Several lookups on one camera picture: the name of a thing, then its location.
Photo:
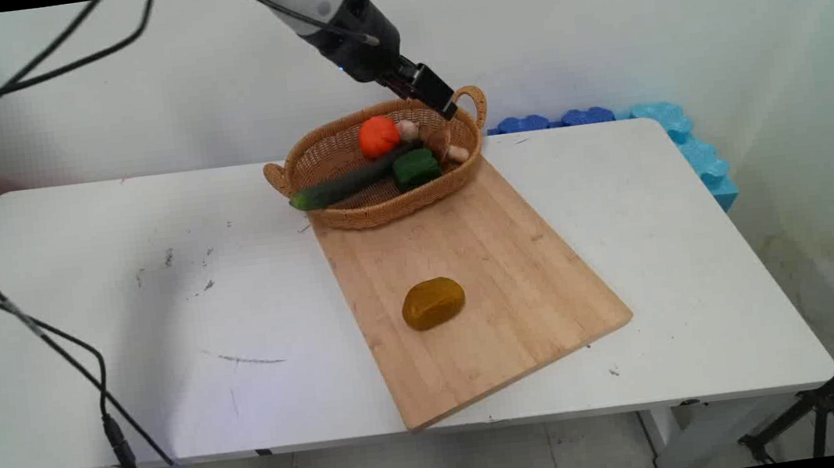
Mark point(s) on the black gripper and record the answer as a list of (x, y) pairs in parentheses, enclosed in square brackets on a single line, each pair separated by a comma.
[(364, 44)]

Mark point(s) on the yellow toy bell pepper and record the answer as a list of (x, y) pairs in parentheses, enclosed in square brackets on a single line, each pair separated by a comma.
[(433, 303)]

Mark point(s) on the beige toy garlic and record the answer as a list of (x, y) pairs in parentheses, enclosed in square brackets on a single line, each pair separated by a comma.
[(408, 130)]

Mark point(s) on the orange toy pumpkin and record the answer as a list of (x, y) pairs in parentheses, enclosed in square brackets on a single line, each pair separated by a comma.
[(378, 137)]

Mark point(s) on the brown toy mushroom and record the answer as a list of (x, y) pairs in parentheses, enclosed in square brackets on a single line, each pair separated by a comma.
[(458, 154)]

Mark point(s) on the green toy bell pepper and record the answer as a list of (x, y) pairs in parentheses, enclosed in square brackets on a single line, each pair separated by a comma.
[(416, 169)]

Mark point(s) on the dark blue foam piece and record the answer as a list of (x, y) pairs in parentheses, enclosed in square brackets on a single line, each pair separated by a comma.
[(588, 115), (522, 124)]

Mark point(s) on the dark green toy cucumber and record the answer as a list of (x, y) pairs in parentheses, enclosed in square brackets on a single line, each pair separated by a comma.
[(348, 183)]

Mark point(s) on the wooden cutting board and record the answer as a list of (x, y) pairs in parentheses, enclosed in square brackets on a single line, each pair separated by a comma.
[(471, 291)]

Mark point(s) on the light blue foam mat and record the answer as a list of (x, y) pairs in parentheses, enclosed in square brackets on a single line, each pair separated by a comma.
[(698, 155)]

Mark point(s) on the white table leg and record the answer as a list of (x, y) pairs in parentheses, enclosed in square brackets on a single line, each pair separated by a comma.
[(691, 438)]

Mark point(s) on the black tripod stand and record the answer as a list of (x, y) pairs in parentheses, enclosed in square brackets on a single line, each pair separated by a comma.
[(824, 399)]

